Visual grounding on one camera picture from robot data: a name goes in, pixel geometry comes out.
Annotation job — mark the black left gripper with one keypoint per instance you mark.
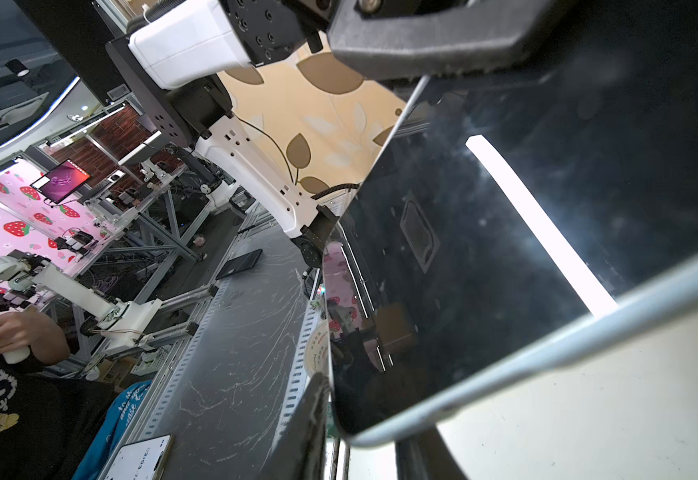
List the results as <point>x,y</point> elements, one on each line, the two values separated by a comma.
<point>481,36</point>

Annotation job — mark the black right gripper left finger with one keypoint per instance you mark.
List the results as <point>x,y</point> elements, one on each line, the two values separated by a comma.
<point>299,454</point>

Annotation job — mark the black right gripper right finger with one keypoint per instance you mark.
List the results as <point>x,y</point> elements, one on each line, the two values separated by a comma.
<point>426,456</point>

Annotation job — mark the black phone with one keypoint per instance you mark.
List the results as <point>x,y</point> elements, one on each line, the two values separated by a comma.
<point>519,221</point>

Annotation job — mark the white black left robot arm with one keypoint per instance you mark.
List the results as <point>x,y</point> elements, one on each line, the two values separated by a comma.
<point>171,57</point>

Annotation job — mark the white phone on bench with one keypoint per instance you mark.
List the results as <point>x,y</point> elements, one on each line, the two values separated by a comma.
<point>143,460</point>

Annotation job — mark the operator hand outside cell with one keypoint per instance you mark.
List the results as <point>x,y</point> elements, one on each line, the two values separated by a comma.
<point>36,331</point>

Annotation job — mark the pink screen monitor outside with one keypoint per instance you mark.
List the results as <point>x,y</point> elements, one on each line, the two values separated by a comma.
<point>61,181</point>

